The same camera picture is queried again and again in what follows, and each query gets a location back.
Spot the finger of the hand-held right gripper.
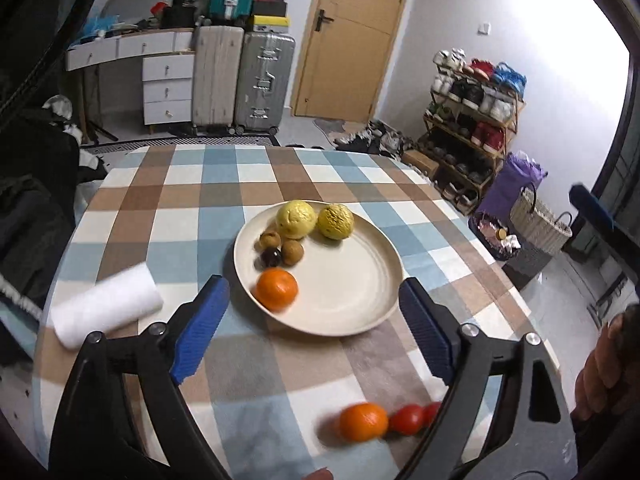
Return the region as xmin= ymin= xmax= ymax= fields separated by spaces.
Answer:
xmin=569 ymin=183 xmax=640 ymax=261

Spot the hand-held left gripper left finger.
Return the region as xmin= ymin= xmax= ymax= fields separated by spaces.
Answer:
xmin=47 ymin=275 xmax=233 ymax=480

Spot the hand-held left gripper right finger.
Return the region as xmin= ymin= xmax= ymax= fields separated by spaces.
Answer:
xmin=397 ymin=277 xmax=578 ymax=480

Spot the orange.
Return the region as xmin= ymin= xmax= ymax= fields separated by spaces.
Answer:
xmin=339 ymin=403 xmax=389 ymax=443
xmin=256 ymin=268 xmax=299 ymax=312

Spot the cream round plate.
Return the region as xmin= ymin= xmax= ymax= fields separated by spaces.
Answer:
xmin=233 ymin=200 xmax=405 ymax=337

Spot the wrinkled yellow lemon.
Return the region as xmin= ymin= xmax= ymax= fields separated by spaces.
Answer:
xmin=317 ymin=203 xmax=355 ymax=241

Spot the smooth yellow lemon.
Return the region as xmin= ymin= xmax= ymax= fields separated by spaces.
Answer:
xmin=276 ymin=200 xmax=319 ymax=240

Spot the person's right hand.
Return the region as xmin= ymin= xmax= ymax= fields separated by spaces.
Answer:
xmin=572 ymin=305 xmax=640 ymax=428

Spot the woven laundry basket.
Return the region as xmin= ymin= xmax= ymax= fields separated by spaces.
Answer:
xmin=502 ymin=183 xmax=573 ymax=291

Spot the purple bag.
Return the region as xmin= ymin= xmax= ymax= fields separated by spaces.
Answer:
xmin=475 ymin=152 xmax=548 ymax=221

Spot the white paper towel roll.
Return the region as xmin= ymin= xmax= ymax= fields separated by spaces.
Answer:
xmin=50 ymin=262 xmax=165 ymax=350

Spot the wooden shoe rack with shoes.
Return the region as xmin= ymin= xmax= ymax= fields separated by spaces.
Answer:
xmin=430 ymin=49 xmax=521 ymax=206

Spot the small cardboard box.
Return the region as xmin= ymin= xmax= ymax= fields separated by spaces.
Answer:
xmin=401 ymin=149 xmax=441 ymax=176

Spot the scattered pile of sneakers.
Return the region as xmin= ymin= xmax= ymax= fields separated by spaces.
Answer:
xmin=334 ymin=119 xmax=416 ymax=158

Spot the grey door mat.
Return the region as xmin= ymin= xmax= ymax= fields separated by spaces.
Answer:
xmin=314 ymin=117 xmax=373 ymax=146

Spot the beige suitcase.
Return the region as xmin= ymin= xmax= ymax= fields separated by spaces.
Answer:
xmin=191 ymin=25 xmax=246 ymax=133

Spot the silver suitcase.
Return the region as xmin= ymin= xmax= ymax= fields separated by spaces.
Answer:
xmin=235 ymin=30 xmax=297 ymax=136

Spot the white desk with drawers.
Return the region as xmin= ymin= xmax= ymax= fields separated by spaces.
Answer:
xmin=65 ymin=27 xmax=197 ymax=143

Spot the tan wooden door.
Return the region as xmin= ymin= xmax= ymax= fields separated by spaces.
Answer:
xmin=290 ymin=0 xmax=416 ymax=123

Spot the black bag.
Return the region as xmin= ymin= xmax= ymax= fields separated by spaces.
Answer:
xmin=162 ymin=5 xmax=201 ymax=28

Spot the yellow and black shoe box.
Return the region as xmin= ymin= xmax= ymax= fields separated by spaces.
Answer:
xmin=248 ymin=15 xmax=291 ymax=33

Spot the blue plastic bag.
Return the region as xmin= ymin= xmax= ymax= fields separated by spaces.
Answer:
xmin=82 ymin=16 xmax=121 ymax=38

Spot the plain black shoe box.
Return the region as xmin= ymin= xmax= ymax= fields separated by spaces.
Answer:
xmin=250 ymin=0 xmax=288 ymax=17

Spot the grey folding table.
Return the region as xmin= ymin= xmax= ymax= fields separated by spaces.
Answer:
xmin=100 ymin=0 xmax=176 ymax=26

